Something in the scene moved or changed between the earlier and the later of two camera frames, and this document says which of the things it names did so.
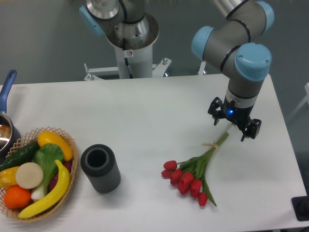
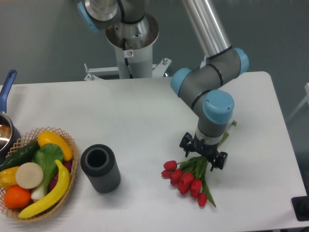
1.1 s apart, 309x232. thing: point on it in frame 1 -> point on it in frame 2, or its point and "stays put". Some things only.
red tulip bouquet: [189, 175] stays put
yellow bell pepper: [7, 178] stays put
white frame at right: [306, 99] stays put
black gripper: [238, 115] -> [209, 151]
